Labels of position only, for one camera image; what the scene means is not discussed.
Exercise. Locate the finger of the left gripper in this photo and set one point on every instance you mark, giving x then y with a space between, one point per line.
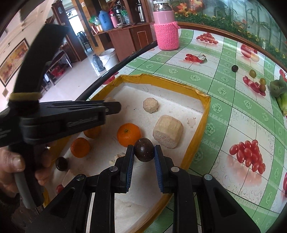
111 108

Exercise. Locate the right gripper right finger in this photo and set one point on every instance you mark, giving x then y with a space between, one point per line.
163 167

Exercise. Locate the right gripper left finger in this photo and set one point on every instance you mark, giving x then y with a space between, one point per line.
125 168

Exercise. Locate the dark passion fruit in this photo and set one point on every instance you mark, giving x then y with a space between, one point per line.
144 150

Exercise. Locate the large orange tangerine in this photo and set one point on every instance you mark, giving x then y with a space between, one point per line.
128 134

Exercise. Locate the round beige foam piece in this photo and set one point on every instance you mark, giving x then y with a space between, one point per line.
150 105

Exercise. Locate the large beige foam block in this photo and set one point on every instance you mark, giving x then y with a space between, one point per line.
168 131

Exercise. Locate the small orange tangerine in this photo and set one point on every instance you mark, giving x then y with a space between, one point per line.
80 147

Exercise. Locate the dark plum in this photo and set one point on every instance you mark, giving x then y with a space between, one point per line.
61 164

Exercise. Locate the red tomato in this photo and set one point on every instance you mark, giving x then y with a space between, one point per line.
59 188

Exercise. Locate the left hand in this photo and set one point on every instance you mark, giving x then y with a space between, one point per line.
12 162

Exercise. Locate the dark water bottle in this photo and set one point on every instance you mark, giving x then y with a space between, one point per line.
98 63

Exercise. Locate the white plastic bucket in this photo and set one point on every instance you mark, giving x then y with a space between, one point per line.
109 59

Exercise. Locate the white foam tray yellow rim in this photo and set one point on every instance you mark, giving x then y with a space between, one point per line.
135 210

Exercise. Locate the wooden cabinet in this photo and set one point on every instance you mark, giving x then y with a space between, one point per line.
129 39

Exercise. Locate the blue thermos jug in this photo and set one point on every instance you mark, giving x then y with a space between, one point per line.
105 20

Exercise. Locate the pink bottle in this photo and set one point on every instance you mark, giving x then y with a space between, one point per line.
114 19

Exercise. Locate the pink knitted jar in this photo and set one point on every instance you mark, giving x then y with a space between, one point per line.
166 28

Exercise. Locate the dark small fruit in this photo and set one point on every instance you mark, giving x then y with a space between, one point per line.
234 68

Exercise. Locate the brownish grape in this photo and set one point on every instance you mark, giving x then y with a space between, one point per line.
262 88

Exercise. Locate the green grape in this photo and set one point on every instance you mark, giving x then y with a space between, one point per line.
262 81
252 73

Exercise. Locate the green leafy vegetable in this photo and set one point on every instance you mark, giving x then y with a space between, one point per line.
278 90

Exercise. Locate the framed wall painting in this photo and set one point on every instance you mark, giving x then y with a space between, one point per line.
13 61

